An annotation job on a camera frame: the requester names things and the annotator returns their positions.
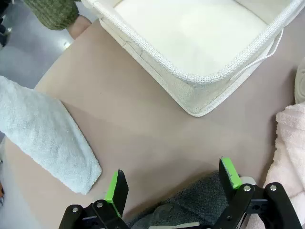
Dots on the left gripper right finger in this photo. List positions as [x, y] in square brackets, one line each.
[226, 176]

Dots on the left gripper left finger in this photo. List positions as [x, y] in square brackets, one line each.
[119, 190]

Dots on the dark grey towel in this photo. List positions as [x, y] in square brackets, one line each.
[197, 198]

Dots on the pale pink towel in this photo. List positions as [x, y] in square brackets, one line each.
[290, 143]

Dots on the sage green towel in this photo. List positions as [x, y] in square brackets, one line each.
[47, 133]

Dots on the pale yellow towel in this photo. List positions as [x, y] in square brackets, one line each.
[300, 81]

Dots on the person's right hand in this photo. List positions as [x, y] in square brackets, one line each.
[78, 26]

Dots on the cream fabric storage bin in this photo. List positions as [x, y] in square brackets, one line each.
[190, 35]

